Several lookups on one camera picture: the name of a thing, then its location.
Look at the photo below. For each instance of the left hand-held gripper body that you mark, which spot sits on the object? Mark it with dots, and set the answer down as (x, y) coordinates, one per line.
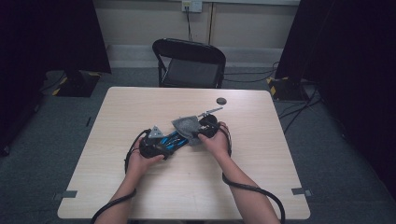
(149, 146)

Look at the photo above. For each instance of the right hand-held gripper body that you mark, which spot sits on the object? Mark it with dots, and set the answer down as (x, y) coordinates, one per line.
(209, 126)

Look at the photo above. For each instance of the grey cloth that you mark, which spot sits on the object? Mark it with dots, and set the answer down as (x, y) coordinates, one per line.
(188, 127)

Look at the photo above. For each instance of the blue toy car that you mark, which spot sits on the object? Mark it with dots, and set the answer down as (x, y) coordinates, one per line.
(173, 140)

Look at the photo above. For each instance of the person's left hand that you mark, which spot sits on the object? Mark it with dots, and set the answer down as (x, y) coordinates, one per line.
(141, 163)

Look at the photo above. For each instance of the person's right hand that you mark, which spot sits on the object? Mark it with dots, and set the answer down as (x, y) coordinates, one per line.
(218, 146)

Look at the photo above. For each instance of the black folding chair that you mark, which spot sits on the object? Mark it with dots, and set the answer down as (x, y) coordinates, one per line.
(190, 63)

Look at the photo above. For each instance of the black stand base striped tape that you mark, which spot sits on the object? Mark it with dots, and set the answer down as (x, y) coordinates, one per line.
(285, 88)
(76, 85)

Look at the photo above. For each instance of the grey tape strip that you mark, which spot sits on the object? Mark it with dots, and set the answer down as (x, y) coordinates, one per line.
(66, 195)
(301, 191)

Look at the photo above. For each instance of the dark curtain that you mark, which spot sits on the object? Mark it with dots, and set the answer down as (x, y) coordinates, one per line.
(37, 62)
(351, 77)

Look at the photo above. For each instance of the white wall socket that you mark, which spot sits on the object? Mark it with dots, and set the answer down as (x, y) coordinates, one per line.
(192, 5)

